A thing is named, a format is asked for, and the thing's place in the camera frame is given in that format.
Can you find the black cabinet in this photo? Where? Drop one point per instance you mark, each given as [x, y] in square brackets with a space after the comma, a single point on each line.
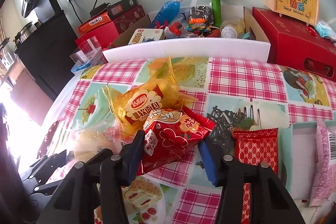
[46, 54]

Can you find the white foam board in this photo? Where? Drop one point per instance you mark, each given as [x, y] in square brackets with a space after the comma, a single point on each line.
[240, 49]

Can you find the green dumbbell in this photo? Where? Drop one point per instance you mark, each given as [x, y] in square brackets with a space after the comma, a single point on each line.
[217, 14]

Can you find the blue wet wipes pack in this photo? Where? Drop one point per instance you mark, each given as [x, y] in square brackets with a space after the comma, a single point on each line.
[324, 30]

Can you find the checkered picture tablecloth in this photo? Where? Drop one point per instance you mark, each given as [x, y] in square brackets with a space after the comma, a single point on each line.
[247, 94]

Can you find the kettle on cabinet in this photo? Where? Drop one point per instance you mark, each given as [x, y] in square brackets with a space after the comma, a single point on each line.
[25, 32]

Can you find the cardboard box with toys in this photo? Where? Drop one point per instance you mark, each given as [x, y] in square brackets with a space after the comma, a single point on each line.
[236, 22]

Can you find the long red patterned packet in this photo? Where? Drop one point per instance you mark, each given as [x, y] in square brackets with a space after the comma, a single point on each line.
[253, 147]

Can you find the clear bag round bun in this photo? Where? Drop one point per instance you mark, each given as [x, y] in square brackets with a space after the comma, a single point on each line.
[88, 143]

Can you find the red flower snack bag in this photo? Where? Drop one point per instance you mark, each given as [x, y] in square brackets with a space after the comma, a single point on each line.
[169, 134]

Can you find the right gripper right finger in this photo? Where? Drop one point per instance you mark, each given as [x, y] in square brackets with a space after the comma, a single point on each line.
[269, 200]

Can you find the red box stack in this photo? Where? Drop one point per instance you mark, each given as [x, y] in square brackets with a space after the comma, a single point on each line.
[108, 33]

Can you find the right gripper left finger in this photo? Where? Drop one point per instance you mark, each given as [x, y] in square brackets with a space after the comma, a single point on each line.
[96, 183]

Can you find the large red gift box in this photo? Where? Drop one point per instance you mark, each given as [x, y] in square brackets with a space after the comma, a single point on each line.
[296, 45]

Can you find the blue water bottle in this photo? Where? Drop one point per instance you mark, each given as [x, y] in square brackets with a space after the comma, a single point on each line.
[167, 13]

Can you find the teal shallow tray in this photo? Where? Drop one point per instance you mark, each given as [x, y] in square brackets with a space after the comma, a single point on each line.
[298, 157]

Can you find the orange black flat box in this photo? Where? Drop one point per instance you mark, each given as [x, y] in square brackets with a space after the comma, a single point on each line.
[107, 15]

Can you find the pink snack packet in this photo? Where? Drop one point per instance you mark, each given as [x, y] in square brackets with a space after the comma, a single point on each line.
[324, 176]

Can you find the yellow soft bread bag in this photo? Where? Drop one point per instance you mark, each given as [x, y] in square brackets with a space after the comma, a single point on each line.
[132, 108]

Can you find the clear acrylic box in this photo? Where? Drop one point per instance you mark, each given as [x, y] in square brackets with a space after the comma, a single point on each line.
[88, 54]

